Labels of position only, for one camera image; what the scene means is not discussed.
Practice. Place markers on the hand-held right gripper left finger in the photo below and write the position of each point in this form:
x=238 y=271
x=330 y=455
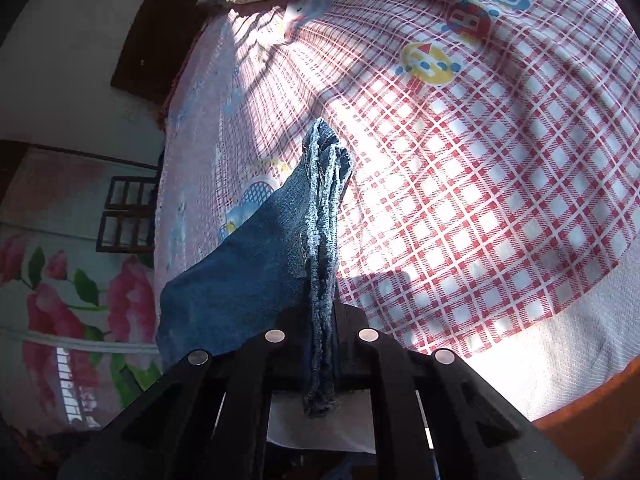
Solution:
x=292 y=340

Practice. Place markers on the dark wooden bed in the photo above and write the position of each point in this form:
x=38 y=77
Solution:
x=155 y=45

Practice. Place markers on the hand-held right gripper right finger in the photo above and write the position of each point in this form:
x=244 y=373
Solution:
x=350 y=340

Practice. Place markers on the pink plaid bed sheet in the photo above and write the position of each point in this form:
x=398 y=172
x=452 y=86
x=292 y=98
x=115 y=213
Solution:
x=475 y=185

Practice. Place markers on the floral print wardrobe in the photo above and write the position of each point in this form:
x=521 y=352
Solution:
x=50 y=285

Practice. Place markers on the blue denim pants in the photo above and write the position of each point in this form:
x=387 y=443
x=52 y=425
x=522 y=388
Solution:
x=250 y=280

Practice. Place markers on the brown wooden chair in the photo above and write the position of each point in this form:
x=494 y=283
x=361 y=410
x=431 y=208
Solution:
x=125 y=232
x=131 y=192

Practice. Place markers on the white mattress cover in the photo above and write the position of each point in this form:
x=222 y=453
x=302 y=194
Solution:
x=550 y=350

